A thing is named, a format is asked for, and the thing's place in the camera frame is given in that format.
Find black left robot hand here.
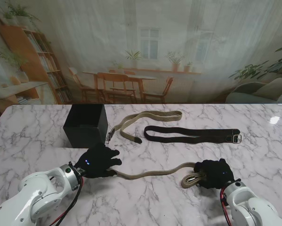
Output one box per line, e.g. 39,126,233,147
73,143,122,179

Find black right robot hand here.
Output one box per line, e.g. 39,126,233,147
193,158,234,190

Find beige woven belt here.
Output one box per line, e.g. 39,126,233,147
105,110,183,145
111,161,209,189

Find black belt storage box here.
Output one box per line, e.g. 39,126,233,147
62,104,109,149

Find black belt with silver buckle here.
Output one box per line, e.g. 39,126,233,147
143,125,243,144

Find printed room scene backdrop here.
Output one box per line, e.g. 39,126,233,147
0,0,282,105

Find right arm red black cables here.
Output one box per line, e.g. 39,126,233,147
220,187,232,223

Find arm red black cables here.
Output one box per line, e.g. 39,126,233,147
220,187,232,223
50,176,85,226

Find left arm red black cables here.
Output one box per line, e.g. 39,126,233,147
50,176,85,226

